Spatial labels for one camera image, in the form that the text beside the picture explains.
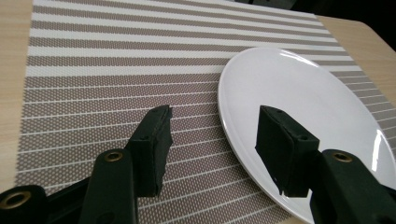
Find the white round plate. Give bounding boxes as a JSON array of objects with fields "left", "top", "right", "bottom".
[{"left": 217, "top": 46, "right": 396, "bottom": 224}]

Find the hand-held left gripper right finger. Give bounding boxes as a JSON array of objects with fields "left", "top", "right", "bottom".
[{"left": 254, "top": 105, "right": 396, "bottom": 224}]

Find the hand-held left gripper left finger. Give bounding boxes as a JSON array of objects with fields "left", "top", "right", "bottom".
[{"left": 78, "top": 104, "right": 175, "bottom": 224}]

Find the striped grey white placemat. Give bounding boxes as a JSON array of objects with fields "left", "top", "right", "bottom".
[{"left": 13, "top": 0, "right": 396, "bottom": 224}]

